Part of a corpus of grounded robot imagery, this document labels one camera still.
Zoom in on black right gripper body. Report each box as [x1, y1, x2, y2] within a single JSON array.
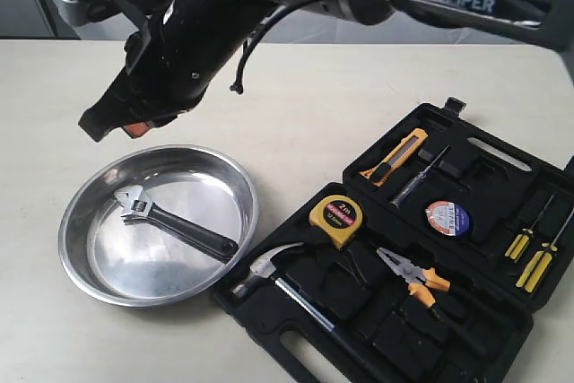
[[78, 0, 277, 142]]

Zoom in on adjustable wrench black handle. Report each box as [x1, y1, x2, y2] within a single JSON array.
[[113, 185, 239, 263]]

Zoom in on black plastic tool case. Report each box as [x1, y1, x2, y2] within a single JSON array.
[[214, 98, 573, 382]]

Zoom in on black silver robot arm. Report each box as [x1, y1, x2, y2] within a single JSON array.
[[79, 0, 573, 142]]

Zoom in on white wrinkled backdrop curtain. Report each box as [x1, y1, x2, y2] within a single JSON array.
[[1, 0, 509, 45]]

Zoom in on round stainless steel pan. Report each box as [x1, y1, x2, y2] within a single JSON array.
[[58, 145, 259, 308]]

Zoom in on yellow tape measure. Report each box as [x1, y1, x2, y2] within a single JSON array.
[[309, 195, 363, 249]]

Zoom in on yellow utility knife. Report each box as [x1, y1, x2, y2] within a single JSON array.
[[360, 128, 428, 187]]

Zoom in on clear test pen screwdriver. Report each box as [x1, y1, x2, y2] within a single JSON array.
[[390, 145, 451, 208]]

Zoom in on electrical tape roll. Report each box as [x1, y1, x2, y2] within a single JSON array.
[[424, 200, 472, 237]]

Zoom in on yellow black screwdriver left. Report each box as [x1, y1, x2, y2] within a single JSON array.
[[505, 195, 555, 262]]

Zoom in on yellow black screwdriver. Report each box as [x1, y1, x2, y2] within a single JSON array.
[[505, 195, 555, 262], [515, 210, 573, 293]]

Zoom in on yellow black screwdriver right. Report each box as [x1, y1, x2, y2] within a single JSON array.
[[515, 210, 573, 293]]

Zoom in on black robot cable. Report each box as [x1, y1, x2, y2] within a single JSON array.
[[229, 0, 391, 95]]

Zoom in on claw hammer black handle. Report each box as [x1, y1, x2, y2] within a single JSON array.
[[230, 242, 394, 382]]

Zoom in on orange handled combination pliers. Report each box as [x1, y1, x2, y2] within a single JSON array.
[[376, 248, 451, 309]]

